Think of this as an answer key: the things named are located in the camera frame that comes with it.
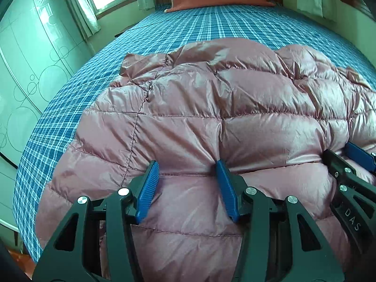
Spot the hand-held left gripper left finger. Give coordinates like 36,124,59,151
32,160,161,282

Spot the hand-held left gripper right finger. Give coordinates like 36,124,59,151
215,159,345,282

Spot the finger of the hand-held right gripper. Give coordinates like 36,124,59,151
344,142,376,174
322,149,376,241

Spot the pink quilted down jacket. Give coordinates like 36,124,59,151
35,38,376,282

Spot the wooden nightstand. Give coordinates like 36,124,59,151
114,22,138,37

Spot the bed with blue plaid sheet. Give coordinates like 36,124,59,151
13,1,376,263

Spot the glossy wardrobe with circle pattern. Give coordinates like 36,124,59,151
0,0,94,241

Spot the red pillow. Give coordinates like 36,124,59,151
164,0,277,13

